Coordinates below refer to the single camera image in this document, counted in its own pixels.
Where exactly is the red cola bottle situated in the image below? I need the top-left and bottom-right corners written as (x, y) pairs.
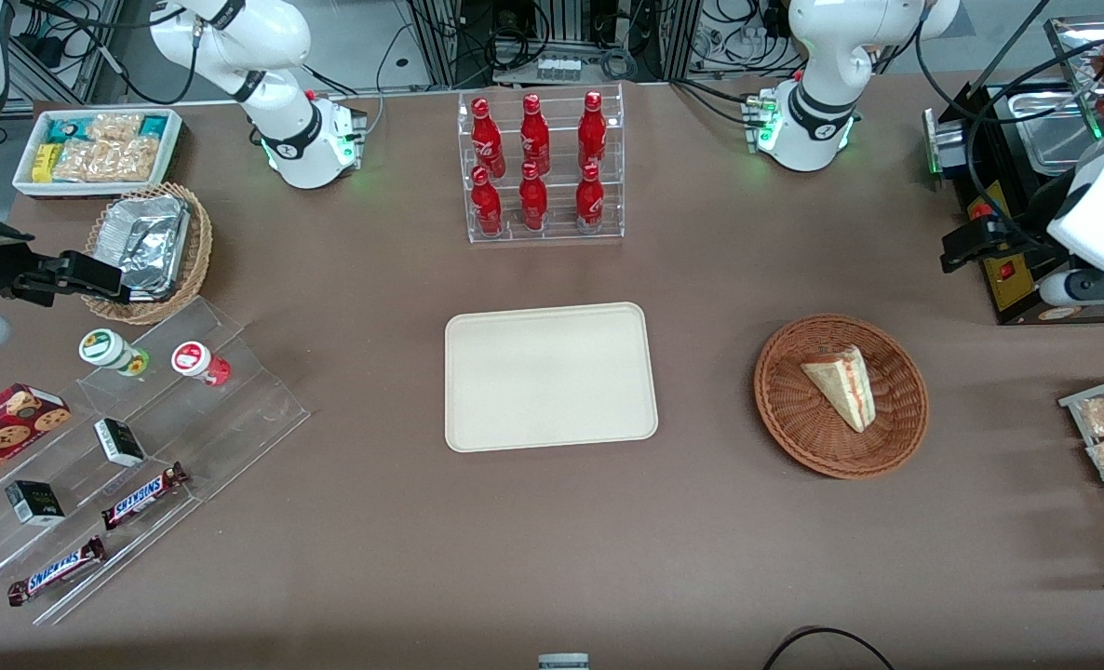
top-left (470, 166), bottom-right (505, 236)
top-left (470, 97), bottom-right (507, 179)
top-left (574, 163), bottom-right (606, 235)
top-left (577, 90), bottom-right (608, 171)
top-left (518, 162), bottom-right (550, 233)
top-left (519, 93), bottom-right (552, 177)

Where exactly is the beige plastic tray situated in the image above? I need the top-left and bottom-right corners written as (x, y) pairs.
top-left (444, 301), bottom-right (660, 454)

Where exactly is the pale tan wicker basket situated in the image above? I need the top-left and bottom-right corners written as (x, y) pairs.
top-left (81, 181), bottom-right (214, 326)

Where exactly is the steel framed appliance lid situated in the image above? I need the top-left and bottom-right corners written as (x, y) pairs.
top-left (1043, 14), bottom-right (1104, 142)

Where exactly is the stack of foil trays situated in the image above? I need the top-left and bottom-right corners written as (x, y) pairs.
top-left (93, 194), bottom-right (192, 302)

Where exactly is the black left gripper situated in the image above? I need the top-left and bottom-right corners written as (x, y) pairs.
top-left (940, 181), bottom-right (1078, 275)

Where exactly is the clear cracker packet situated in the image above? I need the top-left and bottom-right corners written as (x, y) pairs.
top-left (52, 140), bottom-right (112, 184)
top-left (87, 113), bottom-right (144, 143)
top-left (105, 137), bottom-right (161, 183)

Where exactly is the white plastic snack bin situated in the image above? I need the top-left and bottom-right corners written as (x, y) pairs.
top-left (12, 106), bottom-right (186, 199)

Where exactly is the clear acrylic bottle rack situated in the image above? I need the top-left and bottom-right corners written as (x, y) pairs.
top-left (456, 83), bottom-right (626, 246)

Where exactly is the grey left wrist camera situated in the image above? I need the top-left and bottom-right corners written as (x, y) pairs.
top-left (1038, 269), bottom-right (1104, 309)

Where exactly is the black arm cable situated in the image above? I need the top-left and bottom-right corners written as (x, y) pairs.
top-left (915, 0), bottom-right (1104, 252)

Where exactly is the black countertop appliance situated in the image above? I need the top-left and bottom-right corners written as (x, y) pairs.
top-left (922, 82), bottom-right (1104, 327)

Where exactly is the black looped cable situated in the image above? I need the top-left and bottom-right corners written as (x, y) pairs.
top-left (761, 625), bottom-right (898, 670)

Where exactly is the green sunflower lid cup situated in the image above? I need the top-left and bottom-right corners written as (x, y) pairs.
top-left (78, 328), bottom-right (151, 377)

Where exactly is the reddish brown wicker basket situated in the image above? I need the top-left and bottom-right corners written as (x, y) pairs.
top-left (753, 314), bottom-right (931, 481)

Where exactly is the red chocolate cookie box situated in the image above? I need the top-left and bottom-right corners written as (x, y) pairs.
top-left (0, 382), bottom-right (73, 495)

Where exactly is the triangular sandwich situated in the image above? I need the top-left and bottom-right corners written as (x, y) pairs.
top-left (800, 345), bottom-right (878, 435)

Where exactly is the clear acrylic step display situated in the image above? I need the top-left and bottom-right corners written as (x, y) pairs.
top-left (0, 296), bottom-right (313, 626)

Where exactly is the white tray with snacks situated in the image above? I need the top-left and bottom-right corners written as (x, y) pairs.
top-left (1058, 369), bottom-right (1104, 570)

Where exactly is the steel appliance pan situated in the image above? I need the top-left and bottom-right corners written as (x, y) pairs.
top-left (1006, 87), bottom-right (1104, 176)

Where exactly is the red strawberry lid cup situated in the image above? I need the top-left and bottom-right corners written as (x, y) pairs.
top-left (170, 341), bottom-right (232, 387)

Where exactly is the aluminium frame structure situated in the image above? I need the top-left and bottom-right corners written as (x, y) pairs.
top-left (403, 0), bottom-right (704, 90)

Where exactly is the Snickers chocolate bar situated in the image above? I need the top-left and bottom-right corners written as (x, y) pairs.
top-left (100, 462), bottom-right (191, 532)
top-left (7, 535), bottom-right (107, 608)

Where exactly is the small black carton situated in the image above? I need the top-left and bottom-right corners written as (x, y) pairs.
top-left (93, 417), bottom-right (147, 468)
top-left (4, 479), bottom-right (67, 529)

